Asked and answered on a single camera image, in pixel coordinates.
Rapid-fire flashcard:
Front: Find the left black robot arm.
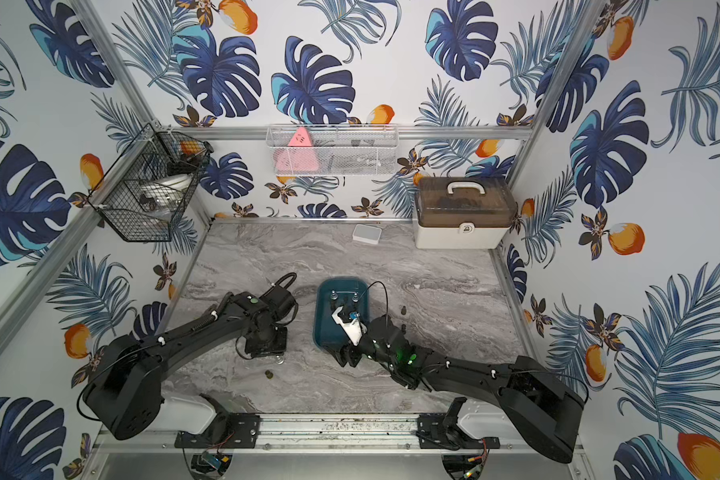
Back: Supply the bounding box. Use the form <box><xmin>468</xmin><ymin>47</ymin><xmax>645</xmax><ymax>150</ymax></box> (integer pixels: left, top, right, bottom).
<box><xmin>78</xmin><ymin>287</ymin><xmax>297</xmax><ymax>440</ymax></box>

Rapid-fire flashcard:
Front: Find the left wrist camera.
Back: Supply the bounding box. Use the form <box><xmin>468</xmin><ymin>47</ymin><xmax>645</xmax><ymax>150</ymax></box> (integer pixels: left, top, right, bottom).
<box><xmin>260</xmin><ymin>272</ymin><xmax>299</xmax><ymax>326</ymax></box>

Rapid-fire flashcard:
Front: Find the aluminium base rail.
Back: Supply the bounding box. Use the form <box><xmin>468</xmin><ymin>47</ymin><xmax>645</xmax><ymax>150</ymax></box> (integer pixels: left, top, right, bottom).
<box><xmin>95</xmin><ymin>411</ymin><xmax>584</xmax><ymax>455</ymax></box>

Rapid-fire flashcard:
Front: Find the teal plastic storage box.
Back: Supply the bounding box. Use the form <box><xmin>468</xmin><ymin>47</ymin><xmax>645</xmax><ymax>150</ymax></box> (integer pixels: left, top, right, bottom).
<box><xmin>313</xmin><ymin>277</ymin><xmax>370</xmax><ymax>353</ymax></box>

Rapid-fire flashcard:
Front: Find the black wire basket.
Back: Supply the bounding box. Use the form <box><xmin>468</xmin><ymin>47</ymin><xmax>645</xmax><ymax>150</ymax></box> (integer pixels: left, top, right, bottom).
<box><xmin>86</xmin><ymin>124</ymin><xmax>213</xmax><ymax>243</ymax></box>

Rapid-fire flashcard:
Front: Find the white box with brown lid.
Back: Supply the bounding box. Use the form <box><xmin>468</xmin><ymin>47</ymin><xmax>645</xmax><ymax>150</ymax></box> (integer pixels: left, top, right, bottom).
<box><xmin>414</xmin><ymin>177</ymin><xmax>517</xmax><ymax>250</ymax></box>

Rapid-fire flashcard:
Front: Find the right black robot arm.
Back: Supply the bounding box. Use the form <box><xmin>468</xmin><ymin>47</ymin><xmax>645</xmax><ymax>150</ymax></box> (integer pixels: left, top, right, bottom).
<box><xmin>324</xmin><ymin>316</ymin><xmax>585</xmax><ymax>464</ymax></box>

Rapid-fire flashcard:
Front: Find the clear wall shelf basket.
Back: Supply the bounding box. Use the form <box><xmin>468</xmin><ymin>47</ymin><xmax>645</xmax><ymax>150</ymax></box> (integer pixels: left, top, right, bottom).
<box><xmin>266</xmin><ymin>124</ymin><xmax>399</xmax><ymax>176</ymax></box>

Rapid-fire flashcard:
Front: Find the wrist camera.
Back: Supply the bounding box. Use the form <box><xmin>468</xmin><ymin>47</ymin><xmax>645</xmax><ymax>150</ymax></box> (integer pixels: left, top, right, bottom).
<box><xmin>260</xmin><ymin>272</ymin><xmax>299</xmax><ymax>326</ymax></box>
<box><xmin>331</xmin><ymin>306</ymin><xmax>367</xmax><ymax>346</ymax></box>

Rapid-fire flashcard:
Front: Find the small white square box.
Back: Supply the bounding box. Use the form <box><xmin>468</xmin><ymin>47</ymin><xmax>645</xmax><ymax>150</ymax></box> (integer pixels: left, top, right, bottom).
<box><xmin>352</xmin><ymin>224</ymin><xmax>383</xmax><ymax>245</ymax></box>

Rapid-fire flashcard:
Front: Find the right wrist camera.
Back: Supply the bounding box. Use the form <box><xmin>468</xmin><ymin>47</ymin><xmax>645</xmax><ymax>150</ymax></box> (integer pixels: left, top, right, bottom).
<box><xmin>331</xmin><ymin>306</ymin><xmax>367</xmax><ymax>346</ymax></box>

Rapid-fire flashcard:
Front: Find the pink triangle item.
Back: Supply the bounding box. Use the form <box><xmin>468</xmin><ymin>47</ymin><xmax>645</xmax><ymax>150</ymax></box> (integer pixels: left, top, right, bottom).
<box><xmin>274</xmin><ymin>127</ymin><xmax>320</xmax><ymax>175</ymax></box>

